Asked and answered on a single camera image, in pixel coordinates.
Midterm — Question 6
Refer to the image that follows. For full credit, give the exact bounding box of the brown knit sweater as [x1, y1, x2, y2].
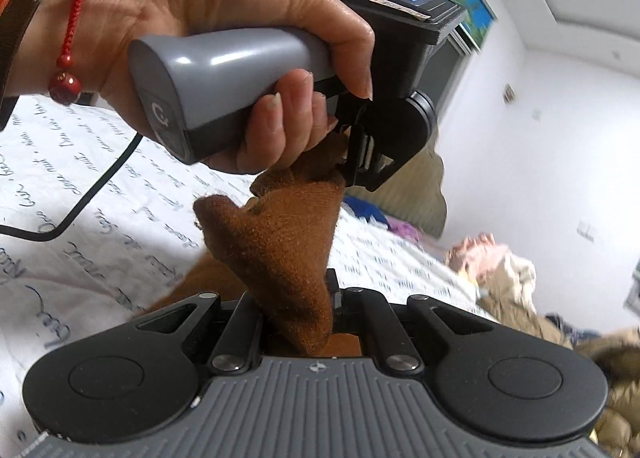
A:
[151, 133, 361, 357]

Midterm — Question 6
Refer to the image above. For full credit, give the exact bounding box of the pink clothes pile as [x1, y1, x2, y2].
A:
[445, 233, 510, 284]

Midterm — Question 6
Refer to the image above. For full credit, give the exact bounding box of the person's left hand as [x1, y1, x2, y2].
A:
[6, 0, 377, 176]

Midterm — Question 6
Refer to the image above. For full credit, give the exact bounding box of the purple garment by headboard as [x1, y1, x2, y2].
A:
[386, 215, 422, 244]

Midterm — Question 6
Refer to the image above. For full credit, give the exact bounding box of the blue garment by headboard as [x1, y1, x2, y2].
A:
[343, 195, 390, 230]

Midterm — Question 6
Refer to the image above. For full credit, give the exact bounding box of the olive quilted headboard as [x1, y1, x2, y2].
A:
[346, 132, 448, 238]

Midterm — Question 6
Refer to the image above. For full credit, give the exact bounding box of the white bedspread with script print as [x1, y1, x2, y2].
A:
[0, 94, 499, 448]

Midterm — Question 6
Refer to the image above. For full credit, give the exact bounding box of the beige cream jacket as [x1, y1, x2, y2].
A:
[478, 252, 537, 314]

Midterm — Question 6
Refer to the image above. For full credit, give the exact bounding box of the olive khaki puffer coat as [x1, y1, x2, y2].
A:
[476, 295, 640, 458]

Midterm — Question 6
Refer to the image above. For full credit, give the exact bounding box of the red bead string bracelet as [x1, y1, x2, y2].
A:
[46, 0, 132, 108]

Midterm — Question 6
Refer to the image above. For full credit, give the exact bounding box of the black cable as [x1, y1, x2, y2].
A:
[0, 132, 144, 243]

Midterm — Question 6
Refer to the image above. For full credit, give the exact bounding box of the white wall switch plate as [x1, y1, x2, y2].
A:
[576, 221, 594, 243]

